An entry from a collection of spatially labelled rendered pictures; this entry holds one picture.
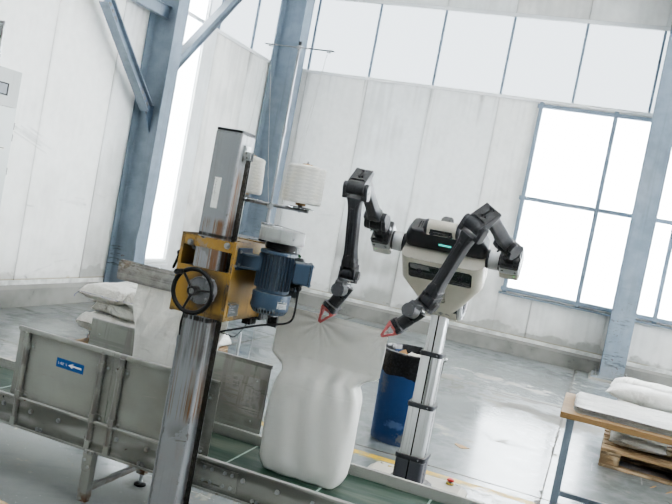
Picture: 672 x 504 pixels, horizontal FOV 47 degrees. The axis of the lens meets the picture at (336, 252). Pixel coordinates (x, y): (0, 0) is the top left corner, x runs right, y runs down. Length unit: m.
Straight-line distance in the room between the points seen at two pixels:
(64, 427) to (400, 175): 8.49
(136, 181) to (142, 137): 0.51
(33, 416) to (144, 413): 0.58
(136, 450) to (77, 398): 0.38
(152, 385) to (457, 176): 8.41
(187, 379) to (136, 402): 0.48
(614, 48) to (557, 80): 0.84
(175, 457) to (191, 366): 0.36
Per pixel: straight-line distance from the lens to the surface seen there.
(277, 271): 2.96
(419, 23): 11.94
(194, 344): 3.06
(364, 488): 3.46
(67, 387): 3.72
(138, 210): 9.17
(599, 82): 11.38
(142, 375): 3.48
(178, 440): 3.15
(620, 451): 6.39
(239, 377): 3.84
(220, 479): 3.36
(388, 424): 5.50
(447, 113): 11.50
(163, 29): 9.36
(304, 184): 3.07
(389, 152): 11.61
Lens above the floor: 1.53
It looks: 3 degrees down
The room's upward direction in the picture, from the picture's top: 11 degrees clockwise
